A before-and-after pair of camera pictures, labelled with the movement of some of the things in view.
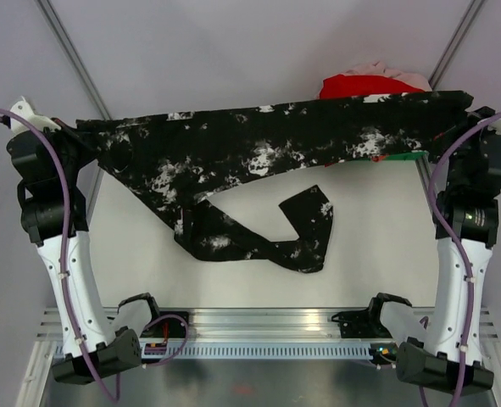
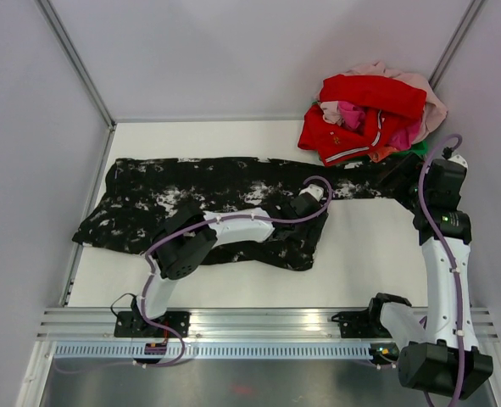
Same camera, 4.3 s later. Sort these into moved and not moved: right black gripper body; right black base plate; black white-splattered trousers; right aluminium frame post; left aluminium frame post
Moved: right black gripper body; black white-splattered trousers
Not moved: right aluminium frame post; left aluminium frame post; right black base plate
